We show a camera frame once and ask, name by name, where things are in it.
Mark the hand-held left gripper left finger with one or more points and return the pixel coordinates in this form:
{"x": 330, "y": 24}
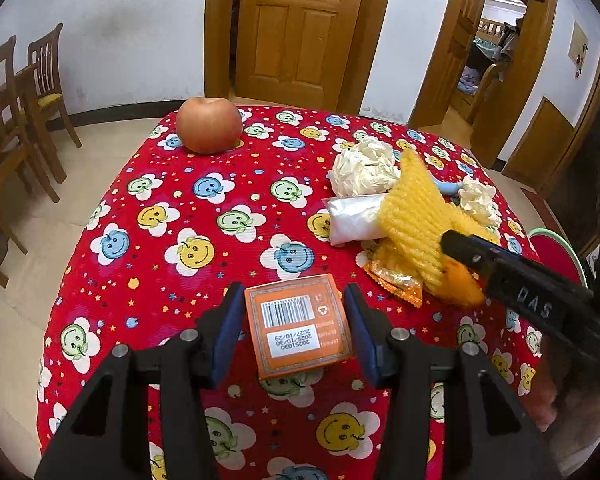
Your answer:
{"x": 227, "y": 332}

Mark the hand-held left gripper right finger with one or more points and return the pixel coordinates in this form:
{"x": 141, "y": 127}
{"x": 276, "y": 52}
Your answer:
{"x": 362, "y": 332}

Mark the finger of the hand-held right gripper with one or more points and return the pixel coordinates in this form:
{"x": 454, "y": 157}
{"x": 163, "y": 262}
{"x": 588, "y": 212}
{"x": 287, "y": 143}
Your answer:
{"x": 467, "y": 250}

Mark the red bin with green rim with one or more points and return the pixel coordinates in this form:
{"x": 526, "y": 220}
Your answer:
{"x": 555, "y": 255}

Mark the small white paper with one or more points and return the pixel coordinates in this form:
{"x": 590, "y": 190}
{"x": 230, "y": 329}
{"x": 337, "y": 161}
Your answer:
{"x": 480, "y": 200}

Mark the yellow foam fruit net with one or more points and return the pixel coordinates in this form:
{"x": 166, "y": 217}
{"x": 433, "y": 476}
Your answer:
{"x": 415, "y": 220}

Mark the small orange cardboard box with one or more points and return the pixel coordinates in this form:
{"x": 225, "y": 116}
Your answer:
{"x": 300, "y": 325}

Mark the light blue plastic object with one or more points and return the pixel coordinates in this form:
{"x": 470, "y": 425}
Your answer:
{"x": 445, "y": 189}

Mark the orange snack wrapper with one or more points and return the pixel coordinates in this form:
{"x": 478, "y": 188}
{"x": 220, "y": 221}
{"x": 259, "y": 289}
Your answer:
{"x": 395, "y": 275}

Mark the silver plastic packet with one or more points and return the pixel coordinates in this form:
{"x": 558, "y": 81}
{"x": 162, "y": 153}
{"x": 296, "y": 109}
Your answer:
{"x": 352, "y": 220}

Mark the large white paper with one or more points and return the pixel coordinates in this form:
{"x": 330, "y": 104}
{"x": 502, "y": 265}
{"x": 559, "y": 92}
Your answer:
{"x": 362, "y": 165}

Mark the person's right hand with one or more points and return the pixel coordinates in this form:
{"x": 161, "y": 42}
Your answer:
{"x": 547, "y": 390}

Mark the red printed tablecloth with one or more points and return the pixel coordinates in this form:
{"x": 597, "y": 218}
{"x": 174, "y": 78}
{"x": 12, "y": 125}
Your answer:
{"x": 180, "y": 220}

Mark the wooden bunk bed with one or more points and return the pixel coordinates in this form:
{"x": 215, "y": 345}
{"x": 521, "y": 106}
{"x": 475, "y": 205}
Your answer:
{"x": 480, "y": 75}

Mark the open wooden door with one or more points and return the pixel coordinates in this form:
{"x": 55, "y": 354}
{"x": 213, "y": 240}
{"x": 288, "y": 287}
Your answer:
{"x": 455, "y": 45}

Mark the red apple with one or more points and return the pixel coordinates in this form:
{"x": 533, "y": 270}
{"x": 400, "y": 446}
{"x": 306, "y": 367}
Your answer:
{"x": 209, "y": 125}

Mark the closed wooden door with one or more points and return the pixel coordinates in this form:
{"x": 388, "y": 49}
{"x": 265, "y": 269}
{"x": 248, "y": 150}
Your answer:
{"x": 300, "y": 30}

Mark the wooden wall panel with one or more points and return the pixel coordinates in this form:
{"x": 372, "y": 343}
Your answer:
{"x": 542, "y": 140}

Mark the wall poster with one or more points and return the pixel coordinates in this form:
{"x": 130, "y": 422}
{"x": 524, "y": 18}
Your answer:
{"x": 577, "y": 50}

